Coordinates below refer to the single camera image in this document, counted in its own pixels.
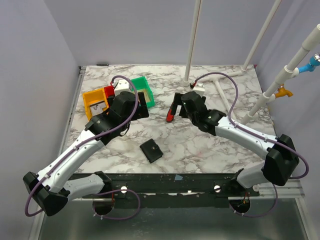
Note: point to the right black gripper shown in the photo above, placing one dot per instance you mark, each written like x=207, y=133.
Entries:
x=178, y=101

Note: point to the green plastic bin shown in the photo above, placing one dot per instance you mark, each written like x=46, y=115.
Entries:
x=141, y=84

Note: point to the black metal base rail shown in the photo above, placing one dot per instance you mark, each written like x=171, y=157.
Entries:
x=170, y=190

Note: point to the red black utility knife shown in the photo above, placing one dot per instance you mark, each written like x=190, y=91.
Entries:
x=171, y=113

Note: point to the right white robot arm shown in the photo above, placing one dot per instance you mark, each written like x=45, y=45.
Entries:
x=277, y=152

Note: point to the black leather card holder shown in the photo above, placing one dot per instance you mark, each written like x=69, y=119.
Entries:
x=151, y=150

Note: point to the white pipe with blue fitting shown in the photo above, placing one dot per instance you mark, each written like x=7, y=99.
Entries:
x=291, y=70

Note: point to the red plastic bin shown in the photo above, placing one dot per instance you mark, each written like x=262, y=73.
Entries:
x=109, y=91

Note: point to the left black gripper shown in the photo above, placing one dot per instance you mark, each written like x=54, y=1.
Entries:
x=141, y=111

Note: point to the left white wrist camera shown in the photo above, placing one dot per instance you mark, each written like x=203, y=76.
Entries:
x=122, y=86

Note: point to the card in yellow bin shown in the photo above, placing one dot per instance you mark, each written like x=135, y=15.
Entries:
x=97, y=108

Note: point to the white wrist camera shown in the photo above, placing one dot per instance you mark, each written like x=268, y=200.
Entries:
x=122, y=86
x=199, y=89

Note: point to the yellow plastic bin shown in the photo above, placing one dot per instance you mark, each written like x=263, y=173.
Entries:
x=96, y=101

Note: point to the aluminium extrusion rail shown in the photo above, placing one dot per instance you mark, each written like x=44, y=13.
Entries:
x=291, y=190

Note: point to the yellow pipe fitting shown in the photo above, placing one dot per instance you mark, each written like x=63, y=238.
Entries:
x=282, y=92

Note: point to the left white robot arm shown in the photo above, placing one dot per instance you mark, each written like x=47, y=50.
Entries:
x=51, y=188

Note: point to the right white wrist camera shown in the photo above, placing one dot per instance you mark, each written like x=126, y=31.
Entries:
x=199, y=89

